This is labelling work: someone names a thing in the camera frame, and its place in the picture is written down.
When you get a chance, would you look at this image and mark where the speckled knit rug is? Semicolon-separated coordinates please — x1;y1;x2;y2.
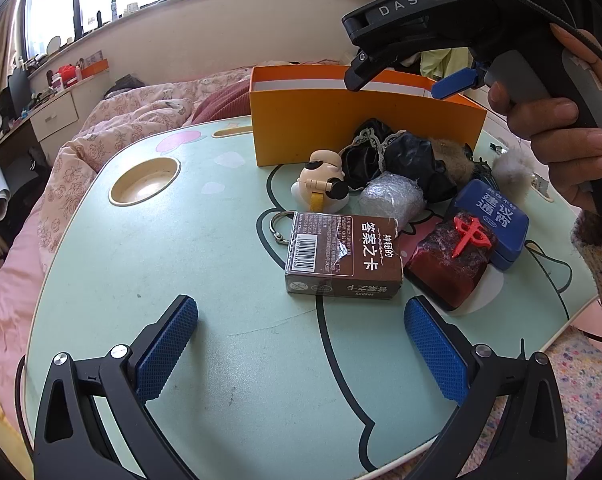
371;327;602;480

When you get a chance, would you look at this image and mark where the bubble wrap roll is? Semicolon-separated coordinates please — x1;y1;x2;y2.
358;171;427;231

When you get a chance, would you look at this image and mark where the black monitor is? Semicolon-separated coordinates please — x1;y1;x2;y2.
7;67;34;121

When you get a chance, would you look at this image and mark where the light green hanging cloth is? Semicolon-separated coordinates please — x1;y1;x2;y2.
418;45;474;78

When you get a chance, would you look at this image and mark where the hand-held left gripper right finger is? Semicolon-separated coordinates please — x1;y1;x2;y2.
403;296;568;480

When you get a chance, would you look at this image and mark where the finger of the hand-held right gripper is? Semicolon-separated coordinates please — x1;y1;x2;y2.
343;50;397;92
430;57;492;101

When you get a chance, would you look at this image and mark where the black lace cloth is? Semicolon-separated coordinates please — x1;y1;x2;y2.
340;119;459;205

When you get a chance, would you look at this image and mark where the blue rectangular box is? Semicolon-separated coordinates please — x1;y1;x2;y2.
448;178;530;272

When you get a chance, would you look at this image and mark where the metal key ring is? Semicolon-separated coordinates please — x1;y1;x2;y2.
256;209;297;247

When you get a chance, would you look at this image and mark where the person's right hand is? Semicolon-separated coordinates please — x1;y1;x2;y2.
487;24;602;208

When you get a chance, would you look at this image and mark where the green cartoon desktop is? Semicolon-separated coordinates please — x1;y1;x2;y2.
23;115;602;480

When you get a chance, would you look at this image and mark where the orange tray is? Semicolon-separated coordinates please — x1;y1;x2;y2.
78;57;109;78

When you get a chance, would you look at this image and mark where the dark red resin block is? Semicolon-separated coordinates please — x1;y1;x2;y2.
403;212;498;311

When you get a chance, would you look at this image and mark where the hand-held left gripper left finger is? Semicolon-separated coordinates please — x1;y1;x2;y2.
32;294;199;480

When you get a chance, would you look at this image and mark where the dark green toy car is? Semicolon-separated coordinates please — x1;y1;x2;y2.
474;159;497;188

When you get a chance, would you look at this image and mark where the orange cardboard box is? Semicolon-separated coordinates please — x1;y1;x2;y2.
248;64;488;168

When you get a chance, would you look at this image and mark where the pink floral quilt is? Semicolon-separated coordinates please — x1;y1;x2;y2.
31;67;254;271

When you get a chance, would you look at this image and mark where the cream toy figure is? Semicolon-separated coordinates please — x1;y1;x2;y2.
292;149;354;213

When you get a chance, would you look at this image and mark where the beige curtain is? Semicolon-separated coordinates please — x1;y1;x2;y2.
0;0;29;86

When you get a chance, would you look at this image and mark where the white fur pompom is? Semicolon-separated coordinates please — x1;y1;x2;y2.
491;150;534;192

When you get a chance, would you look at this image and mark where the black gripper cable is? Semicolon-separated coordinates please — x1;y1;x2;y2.
448;0;602;81

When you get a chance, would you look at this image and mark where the dark grey cloth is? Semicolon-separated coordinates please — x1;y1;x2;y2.
103;75;146;98

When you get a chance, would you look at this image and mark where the white drawer cabinet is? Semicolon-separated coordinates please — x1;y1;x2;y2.
28;89;80;143

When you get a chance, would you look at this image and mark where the brown fur pompom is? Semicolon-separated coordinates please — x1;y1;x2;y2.
431;140;474;183

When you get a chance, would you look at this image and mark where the brown card box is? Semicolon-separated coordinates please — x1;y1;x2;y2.
284;211;406;301

